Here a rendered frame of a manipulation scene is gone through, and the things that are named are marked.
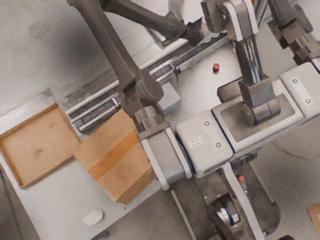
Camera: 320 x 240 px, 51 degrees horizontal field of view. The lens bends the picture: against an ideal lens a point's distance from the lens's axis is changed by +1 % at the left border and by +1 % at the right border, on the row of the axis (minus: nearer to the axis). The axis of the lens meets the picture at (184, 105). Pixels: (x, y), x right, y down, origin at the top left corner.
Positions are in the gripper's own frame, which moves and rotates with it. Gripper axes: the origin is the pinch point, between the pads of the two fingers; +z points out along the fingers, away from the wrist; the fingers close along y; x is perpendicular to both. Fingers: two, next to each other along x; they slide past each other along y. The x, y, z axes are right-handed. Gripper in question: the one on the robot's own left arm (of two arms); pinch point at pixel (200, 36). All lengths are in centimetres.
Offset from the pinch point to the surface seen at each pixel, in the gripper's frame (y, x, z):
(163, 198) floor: -45, 99, 42
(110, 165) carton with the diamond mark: -31, 41, -54
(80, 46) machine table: 34, 45, -19
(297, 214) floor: -105, 46, 78
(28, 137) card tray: 7, 79, -45
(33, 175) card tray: -9, 83, -48
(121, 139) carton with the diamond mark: -25, 34, -49
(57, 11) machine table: 59, 45, -18
